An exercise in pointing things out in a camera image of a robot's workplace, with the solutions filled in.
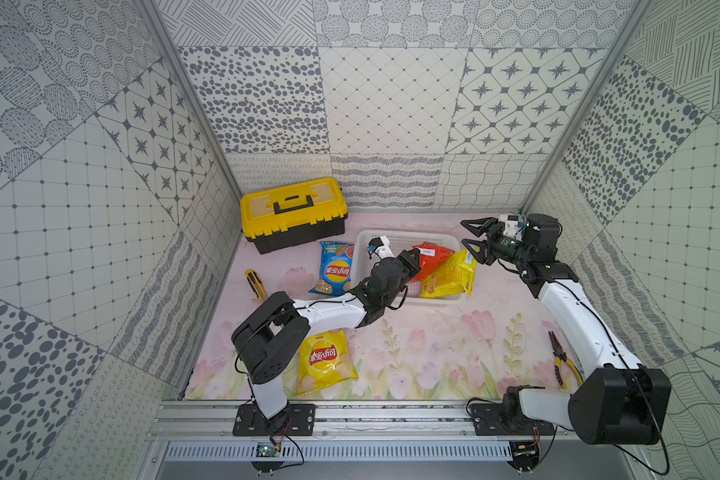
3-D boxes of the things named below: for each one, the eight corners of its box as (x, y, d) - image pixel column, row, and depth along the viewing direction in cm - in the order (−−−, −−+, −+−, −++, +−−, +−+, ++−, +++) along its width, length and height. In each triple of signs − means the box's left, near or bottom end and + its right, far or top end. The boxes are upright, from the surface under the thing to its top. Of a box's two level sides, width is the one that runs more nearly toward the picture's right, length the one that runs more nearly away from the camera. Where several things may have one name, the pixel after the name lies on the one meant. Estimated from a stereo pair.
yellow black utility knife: (260, 303, 97) (257, 299, 95) (245, 276, 104) (242, 272, 102) (271, 296, 99) (268, 292, 97) (255, 271, 106) (253, 266, 104)
